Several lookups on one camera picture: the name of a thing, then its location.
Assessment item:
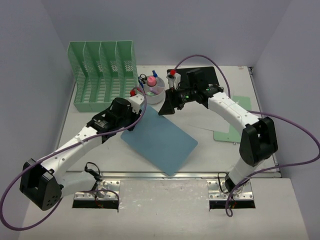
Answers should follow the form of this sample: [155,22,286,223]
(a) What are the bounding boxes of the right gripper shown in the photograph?
[159,85,198,115]

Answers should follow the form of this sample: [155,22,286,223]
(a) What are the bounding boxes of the purple highlighter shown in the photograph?
[152,89,161,95]

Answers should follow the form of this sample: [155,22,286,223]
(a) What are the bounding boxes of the white clipboard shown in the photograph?
[188,102,230,133]

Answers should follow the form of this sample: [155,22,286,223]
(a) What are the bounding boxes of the blue clipboard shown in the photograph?
[120,106,198,176]

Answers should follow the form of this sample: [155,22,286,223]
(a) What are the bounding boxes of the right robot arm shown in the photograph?
[158,68,278,197]

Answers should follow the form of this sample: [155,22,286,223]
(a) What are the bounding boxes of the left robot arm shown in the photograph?
[19,94,145,211]

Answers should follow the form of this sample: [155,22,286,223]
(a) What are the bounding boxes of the white round desk organizer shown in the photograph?
[142,77,165,105]

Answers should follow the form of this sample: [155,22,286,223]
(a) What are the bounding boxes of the green mesh file organizer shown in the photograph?
[67,40,138,113]

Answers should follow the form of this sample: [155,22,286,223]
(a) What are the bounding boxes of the black clipboard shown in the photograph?
[175,66,219,89]

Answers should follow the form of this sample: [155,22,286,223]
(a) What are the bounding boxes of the green clipboard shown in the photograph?
[213,95,252,145]

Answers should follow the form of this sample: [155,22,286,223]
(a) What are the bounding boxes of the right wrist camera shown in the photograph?
[166,69,181,90]

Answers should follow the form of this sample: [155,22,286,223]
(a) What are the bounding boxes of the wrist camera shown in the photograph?
[127,88,145,113]
[166,69,181,90]

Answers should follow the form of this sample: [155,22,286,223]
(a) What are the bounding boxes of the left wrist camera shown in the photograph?
[127,88,145,113]

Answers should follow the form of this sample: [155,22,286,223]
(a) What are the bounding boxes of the black handled scissors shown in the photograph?
[138,73,148,85]

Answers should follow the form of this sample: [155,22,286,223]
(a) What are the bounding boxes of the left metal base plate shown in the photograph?
[73,178,121,201]

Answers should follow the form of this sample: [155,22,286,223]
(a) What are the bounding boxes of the metal base plate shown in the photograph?
[207,179,254,201]
[73,178,121,201]

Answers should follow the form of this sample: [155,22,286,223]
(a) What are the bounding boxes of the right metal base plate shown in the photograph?
[207,179,254,201]

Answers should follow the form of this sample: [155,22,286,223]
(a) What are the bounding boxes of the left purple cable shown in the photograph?
[0,86,148,231]

